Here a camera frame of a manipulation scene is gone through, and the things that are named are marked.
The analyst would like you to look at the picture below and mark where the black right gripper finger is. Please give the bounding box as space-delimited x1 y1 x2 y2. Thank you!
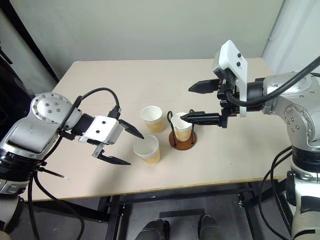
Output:
187 79 222 95
179 111 223 128

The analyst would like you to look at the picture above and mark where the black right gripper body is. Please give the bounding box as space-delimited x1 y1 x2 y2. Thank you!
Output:
216 69 243 129

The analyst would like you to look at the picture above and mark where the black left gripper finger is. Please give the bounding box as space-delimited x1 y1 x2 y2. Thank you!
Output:
118 119 146 140
95 149 132 167

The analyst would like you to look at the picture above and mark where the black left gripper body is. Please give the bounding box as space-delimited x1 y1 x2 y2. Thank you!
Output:
85 138 106 158

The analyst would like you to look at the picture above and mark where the white and tan paper cup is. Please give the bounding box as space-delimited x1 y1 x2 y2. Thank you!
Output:
132 134 161 167
172 112 193 142
140 105 164 134

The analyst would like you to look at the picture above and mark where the black flat strip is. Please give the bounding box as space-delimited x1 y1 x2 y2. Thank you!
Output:
159 207 206 219

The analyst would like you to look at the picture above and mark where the white curtain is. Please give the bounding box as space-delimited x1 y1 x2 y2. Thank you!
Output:
260 0 320 75

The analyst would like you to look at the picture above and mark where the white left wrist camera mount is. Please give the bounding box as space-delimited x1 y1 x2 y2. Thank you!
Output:
77 115 125 146

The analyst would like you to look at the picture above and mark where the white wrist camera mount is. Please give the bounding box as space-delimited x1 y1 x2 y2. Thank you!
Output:
77 115 125 146
212 39 249 118

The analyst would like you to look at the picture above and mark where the wire cup holder brown base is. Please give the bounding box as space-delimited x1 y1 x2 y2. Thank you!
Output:
166 108 199 152

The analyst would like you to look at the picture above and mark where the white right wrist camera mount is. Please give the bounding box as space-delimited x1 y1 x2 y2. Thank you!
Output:
212 39 249 118

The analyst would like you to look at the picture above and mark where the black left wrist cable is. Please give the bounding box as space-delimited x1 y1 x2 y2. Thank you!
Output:
58 87 123 133

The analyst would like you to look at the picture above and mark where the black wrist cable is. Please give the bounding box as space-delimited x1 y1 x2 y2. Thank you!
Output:
224 55 320 107
58 87 123 133

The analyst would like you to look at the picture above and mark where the black cable tie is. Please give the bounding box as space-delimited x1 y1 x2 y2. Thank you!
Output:
37 167 70 181

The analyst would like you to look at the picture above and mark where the black hanging cable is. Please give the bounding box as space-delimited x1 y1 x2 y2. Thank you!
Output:
258 146 294 240
34 171 86 240
26 172 43 240
271 151 295 230

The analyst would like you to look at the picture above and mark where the black metal table frame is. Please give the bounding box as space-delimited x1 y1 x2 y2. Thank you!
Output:
23 177 295 240

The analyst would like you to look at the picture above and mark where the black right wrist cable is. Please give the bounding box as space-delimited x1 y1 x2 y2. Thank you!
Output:
224 55 320 107

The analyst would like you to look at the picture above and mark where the black diagonal post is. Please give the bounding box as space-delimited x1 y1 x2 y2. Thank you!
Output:
0 0 60 83

